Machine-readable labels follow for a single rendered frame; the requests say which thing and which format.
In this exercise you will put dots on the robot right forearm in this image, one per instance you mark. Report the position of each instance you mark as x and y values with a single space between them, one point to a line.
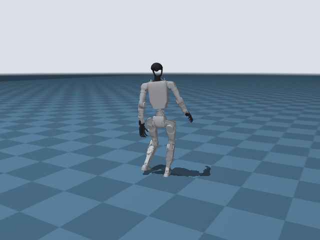
183 107

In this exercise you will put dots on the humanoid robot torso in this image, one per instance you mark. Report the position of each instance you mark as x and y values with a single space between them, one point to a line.
158 93

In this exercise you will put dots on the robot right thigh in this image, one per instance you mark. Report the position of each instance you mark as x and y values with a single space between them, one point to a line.
170 126

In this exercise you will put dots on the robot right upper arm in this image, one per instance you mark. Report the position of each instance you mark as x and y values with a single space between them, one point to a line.
171 85

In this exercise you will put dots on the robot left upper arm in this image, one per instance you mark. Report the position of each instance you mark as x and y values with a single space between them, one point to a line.
143 93

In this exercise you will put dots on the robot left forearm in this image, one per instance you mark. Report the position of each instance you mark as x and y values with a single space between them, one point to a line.
141 114

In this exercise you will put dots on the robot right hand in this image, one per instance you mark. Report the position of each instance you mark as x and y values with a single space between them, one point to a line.
189 116

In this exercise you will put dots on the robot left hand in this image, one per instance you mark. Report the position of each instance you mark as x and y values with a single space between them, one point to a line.
142 129

